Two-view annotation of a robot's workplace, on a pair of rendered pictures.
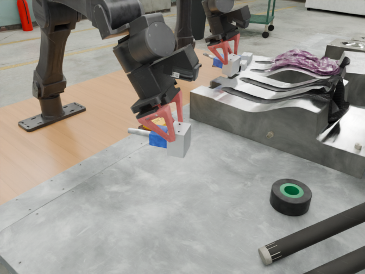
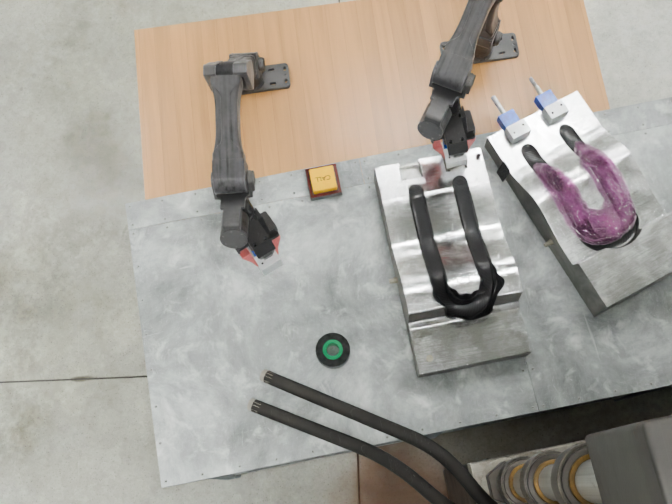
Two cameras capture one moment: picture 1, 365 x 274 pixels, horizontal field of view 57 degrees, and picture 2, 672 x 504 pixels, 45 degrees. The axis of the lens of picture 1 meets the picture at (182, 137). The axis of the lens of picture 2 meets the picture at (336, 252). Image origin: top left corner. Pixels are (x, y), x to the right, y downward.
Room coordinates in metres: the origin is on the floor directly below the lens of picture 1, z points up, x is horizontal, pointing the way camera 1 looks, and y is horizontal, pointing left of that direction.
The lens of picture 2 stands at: (0.35, -0.49, 2.72)
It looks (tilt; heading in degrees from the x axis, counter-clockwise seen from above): 74 degrees down; 48
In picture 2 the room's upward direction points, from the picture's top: 8 degrees counter-clockwise
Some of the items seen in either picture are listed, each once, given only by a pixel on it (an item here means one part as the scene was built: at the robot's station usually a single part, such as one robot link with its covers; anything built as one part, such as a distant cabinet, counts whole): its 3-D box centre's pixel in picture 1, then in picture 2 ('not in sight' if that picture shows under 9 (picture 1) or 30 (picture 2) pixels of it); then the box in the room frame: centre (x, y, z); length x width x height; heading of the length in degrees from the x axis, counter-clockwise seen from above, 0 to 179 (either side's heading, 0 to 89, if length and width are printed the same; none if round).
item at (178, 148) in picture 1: (157, 135); (258, 244); (0.60, 0.05, 0.93); 0.13 x 0.05 x 0.05; 72
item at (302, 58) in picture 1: (303, 60); (589, 190); (1.20, -0.45, 0.90); 0.26 x 0.18 x 0.08; 69
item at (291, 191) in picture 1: (290, 196); (333, 350); (0.54, -0.22, 0.82); 0.08 x 0.08 x 0.04
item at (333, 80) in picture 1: (285, 87); (455, 245); (0.89, -0.29, 0.92); 0.35 x 0.16 x 0.09; 52
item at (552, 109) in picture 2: (234, 59); (544, 98); (1.35, -0.22, 0.86); 0.13 x 0.05 x 0.05; 69
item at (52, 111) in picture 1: (51, 105); (249, 73); (0.94, 0.40, 0.84); 0.20 x 0.07 x 0.08; 138
